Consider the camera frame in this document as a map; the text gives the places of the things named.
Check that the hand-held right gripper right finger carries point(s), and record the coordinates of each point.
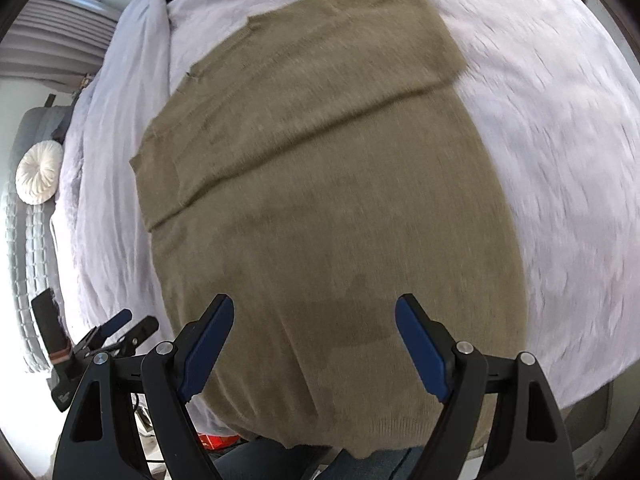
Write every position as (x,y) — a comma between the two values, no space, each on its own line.
(420,350)

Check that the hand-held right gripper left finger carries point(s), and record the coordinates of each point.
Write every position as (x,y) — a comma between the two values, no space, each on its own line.
(207,350)

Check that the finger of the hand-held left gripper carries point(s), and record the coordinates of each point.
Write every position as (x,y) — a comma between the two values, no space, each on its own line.
(137,335)
(115,323)

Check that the olive knit sweater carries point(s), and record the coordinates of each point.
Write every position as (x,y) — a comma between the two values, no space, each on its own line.
(325,185)

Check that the grey upholstered armchair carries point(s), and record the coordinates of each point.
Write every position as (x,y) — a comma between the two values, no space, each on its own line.
(30,240)

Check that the red box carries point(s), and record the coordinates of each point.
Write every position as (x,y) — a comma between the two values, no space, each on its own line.
(215,442)

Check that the round white pleated pillow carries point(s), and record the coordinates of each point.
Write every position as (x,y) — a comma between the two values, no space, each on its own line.
(39,172)

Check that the lavender smooth fleece blanket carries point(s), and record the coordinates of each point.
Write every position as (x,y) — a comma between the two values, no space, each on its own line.
(115,135)

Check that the lavender embossed blanket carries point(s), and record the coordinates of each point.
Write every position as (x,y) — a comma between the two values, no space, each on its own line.
(525,110)

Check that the grey curtains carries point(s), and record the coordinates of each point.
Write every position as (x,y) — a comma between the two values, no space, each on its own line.
(55,35)

